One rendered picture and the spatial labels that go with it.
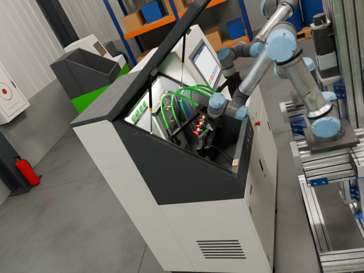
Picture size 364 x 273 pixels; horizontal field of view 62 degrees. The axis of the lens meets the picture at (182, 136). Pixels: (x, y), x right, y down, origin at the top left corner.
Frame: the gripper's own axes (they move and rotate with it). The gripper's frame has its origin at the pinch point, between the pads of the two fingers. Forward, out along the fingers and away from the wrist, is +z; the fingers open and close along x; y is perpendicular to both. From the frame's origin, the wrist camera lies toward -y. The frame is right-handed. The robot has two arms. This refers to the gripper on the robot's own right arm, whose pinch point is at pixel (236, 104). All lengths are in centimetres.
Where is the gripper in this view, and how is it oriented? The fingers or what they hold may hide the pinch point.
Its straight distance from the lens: 189.7
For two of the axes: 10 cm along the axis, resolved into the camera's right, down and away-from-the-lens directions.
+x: 2.7, -5.6, 7.8
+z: 3.7, 8.1, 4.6
